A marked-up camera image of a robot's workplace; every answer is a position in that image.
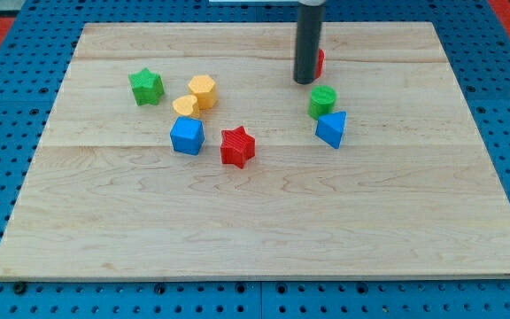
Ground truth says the yellow heart block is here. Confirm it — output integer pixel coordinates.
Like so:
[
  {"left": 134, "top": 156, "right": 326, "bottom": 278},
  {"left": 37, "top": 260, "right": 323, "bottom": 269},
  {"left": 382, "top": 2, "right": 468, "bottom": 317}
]
[{"left": 172, "top": 95, "right": 200, "bottom": 119}]

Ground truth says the red circle block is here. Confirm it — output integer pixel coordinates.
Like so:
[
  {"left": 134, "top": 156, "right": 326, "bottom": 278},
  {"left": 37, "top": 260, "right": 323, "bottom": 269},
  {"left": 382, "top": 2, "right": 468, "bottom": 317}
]
[{"left": 314, "top": 48, "right": 325, "bottom": 79}]

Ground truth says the green star block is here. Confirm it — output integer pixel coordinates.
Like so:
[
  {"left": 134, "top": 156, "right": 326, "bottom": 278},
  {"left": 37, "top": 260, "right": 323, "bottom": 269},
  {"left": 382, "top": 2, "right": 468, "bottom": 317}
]
[{"left": 128, "top": 68, "right": 165, "bottom": 106}]

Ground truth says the light wooden board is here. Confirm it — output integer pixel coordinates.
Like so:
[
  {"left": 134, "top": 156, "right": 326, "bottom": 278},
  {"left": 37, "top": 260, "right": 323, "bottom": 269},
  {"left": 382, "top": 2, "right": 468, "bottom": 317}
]
[{"left": 0, "top": 22, "right": 510, "bottom": 282}]

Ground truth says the blue cube block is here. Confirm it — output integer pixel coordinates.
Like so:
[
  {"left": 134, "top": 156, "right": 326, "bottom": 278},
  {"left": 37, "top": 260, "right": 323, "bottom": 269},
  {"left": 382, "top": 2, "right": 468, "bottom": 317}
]
[{"left": 170, "top": 116, "right": 205, "bottom": 156}]

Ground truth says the red star block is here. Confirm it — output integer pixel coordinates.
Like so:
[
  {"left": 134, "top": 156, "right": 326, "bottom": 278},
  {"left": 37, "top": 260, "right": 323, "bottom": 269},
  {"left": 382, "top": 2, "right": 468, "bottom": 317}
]
[{"left": 220, "top": 126, "right": 255, "bottom": 169}]

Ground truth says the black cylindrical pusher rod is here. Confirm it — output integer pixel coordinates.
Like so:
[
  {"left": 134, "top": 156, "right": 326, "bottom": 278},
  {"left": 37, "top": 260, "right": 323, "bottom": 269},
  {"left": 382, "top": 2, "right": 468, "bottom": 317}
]
[{"left": 293, "top": 0, "right": 326, "bottom": 85}]

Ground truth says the yellow hexagon block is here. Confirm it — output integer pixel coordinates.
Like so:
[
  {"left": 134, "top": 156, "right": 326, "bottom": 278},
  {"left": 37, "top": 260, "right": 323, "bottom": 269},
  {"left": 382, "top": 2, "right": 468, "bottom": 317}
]
[{"left": 188, "top": 74, "right": 218, "bottom": 110}]

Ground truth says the blue triangle block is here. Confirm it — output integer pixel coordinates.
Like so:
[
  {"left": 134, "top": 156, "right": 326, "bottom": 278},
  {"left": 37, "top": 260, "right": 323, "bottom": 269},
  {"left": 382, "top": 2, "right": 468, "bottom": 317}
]
[{"left": 315, "top": 111, "right": 347, "bottom": 149}]

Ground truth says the green circle block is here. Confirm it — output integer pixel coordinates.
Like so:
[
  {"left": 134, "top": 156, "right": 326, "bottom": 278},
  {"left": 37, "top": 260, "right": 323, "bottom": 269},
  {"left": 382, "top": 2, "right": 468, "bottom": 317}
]
[{"left": 307, "top": 85, "right": 337, "bottom": 120}]

